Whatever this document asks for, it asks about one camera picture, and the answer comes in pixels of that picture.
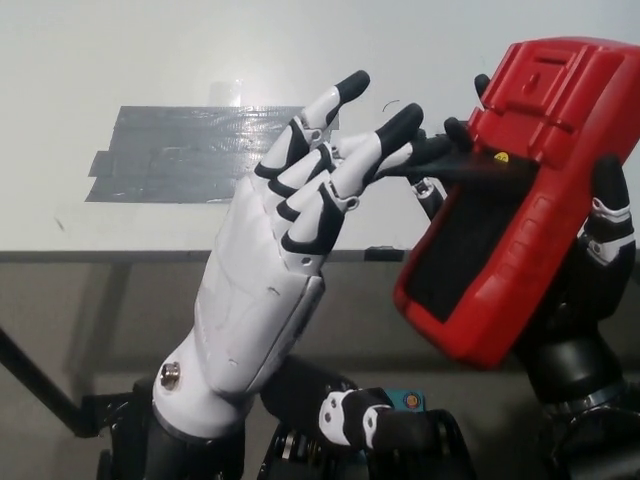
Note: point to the red digital multimeter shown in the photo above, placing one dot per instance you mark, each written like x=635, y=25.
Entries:
x=550, y=150

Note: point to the small black tape strip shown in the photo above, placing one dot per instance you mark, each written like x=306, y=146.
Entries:
x=384, y=253

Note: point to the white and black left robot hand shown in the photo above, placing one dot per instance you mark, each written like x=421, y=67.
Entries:
x=245, y=300

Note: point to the grey duct tape patch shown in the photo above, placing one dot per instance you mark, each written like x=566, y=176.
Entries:
x=175, y=155

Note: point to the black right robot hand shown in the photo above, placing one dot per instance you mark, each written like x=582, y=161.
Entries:
x=575, y=360

